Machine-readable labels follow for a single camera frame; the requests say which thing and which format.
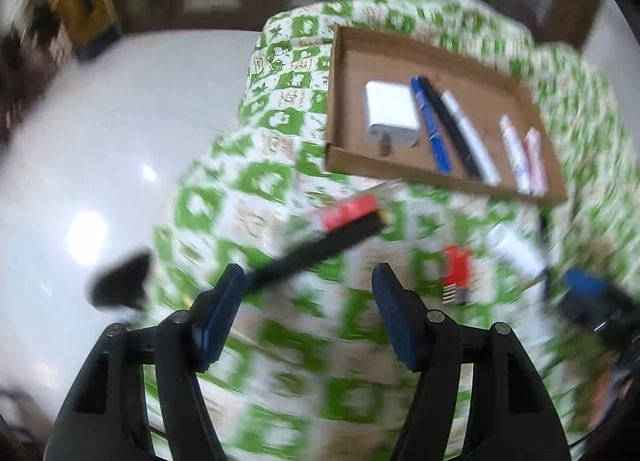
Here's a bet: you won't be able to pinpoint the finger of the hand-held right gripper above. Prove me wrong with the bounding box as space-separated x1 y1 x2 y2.
547 267 640 357

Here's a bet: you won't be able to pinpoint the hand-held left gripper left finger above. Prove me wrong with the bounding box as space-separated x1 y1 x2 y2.
42 263 246 461

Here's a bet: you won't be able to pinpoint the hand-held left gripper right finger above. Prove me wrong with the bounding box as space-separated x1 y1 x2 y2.
371 262 571 461

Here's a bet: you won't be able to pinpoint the red and clear plastic tool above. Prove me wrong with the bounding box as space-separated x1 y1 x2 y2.
440 246 476 307

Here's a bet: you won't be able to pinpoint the black marker with yellow ends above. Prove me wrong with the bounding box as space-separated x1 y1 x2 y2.
240 211 393 292

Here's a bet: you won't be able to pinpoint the pink ointment tube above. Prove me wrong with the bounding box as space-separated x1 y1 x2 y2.
522 127 550 197

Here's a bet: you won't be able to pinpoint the white and blue ointment tube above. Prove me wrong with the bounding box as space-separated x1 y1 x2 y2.
499 114 532 194

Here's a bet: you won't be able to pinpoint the white pen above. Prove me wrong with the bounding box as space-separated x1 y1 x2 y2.
440 91 502 187

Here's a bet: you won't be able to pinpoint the blue pen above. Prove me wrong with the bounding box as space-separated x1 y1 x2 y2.
410 76 453 174

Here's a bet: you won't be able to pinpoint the black pen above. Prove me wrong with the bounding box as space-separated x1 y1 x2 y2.
417 75 483 179

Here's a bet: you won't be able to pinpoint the white charger adapter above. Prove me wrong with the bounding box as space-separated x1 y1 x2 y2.
364 81 422 149

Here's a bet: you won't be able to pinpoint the shallow cardboard tray box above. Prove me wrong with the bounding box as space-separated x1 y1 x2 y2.
324 25 568 207

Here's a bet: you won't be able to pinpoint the green white printed blanket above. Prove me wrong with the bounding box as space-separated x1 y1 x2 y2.
142 0 640 461

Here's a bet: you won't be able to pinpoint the dark wooden chairs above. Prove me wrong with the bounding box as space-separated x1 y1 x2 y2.
0 0 76 142

